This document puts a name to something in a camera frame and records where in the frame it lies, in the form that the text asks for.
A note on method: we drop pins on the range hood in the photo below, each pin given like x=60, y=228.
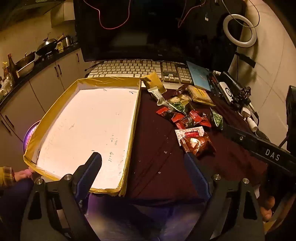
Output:
x=27, y=5

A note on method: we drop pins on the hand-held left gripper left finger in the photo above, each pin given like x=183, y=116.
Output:
x=87, y=178

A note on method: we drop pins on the black marker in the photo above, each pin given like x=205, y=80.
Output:
x=217, y=87

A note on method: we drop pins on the yellow biscuit packet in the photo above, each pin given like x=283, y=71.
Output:
x=198, y=93

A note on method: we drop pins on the black wok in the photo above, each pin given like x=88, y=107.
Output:
x=46, y=46

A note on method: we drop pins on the maroon tablecloth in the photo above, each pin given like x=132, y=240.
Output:
x=161, y=150

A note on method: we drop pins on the black computer monitor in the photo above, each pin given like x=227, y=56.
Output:
x=138, y=34

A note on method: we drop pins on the large orange-red snack packet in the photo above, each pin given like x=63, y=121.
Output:
x=198, y=144

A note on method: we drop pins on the red-tipped pen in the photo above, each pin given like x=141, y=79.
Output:
x=214, y=81

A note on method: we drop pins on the white charger plug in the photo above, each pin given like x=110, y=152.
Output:
x=245, y=112

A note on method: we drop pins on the another person's forearm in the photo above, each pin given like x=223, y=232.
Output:
x=7, y=176

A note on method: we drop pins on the beige and dark keyboard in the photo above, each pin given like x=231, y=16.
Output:
x=175, y=71

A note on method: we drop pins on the blue notebook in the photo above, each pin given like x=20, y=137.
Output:
x=198, y=76

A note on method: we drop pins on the yellow cake packet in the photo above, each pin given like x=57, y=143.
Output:
x=153, y=81

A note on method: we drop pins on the gold-edged white cardboard box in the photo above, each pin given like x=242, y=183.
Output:
x=92, y=115

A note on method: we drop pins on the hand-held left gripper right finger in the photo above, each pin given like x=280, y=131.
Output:
x=196, y=176

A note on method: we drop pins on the purple lit round stool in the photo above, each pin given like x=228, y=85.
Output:
x=32, y=132

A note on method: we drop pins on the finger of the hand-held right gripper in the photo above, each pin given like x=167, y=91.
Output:
x=235, y=135

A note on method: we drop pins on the wall cabinet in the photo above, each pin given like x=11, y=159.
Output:
x=62, y=15

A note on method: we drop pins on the dark brown snack packet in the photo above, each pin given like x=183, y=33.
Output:
x=181, y=90

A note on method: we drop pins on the white and red snack packet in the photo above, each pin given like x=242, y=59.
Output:
x=189, y=134

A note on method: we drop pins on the black microphone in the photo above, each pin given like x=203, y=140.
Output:
x=231, y=81

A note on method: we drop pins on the dark glass bottle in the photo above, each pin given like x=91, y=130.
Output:
x=13, y=68

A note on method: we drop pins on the green pea snack packet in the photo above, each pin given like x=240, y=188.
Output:
x=179, y=103
x=217, y=119

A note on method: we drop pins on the black shock mount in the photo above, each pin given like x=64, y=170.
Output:
x=242, y=96

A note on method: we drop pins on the steel pot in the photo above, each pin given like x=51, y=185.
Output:
x=67, y=40

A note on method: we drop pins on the metal bowl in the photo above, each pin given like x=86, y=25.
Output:
x=25, y=64

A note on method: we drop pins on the black pen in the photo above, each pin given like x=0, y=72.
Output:
x=209, y=82

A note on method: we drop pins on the white keyboard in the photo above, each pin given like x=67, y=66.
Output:
x=122, y=69

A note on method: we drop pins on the kitchen counter cabinets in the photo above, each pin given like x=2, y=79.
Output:
x=46, y=85

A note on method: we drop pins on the dark round object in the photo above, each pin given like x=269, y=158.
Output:
x=262, y=136

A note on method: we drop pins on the small white snack packet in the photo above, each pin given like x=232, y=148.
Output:
x=155, y=92

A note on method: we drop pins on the pale snack bar packet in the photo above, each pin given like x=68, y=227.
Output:
x=164, y=102

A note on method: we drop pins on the person's right hand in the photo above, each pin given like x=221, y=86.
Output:
x=267, y=208

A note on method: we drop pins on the small white bottle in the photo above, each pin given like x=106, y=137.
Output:
x=252, y=124

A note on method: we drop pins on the white power bank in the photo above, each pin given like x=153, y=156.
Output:
x=225, y=91

